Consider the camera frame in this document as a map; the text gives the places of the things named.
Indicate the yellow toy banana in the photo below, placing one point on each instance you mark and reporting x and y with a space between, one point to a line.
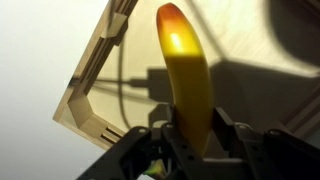
188 74

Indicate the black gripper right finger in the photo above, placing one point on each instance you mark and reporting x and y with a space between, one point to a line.
273 155

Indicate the wooden tray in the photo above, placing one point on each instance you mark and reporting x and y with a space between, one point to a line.
263 57

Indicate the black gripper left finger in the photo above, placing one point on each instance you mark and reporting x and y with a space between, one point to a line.
140 147

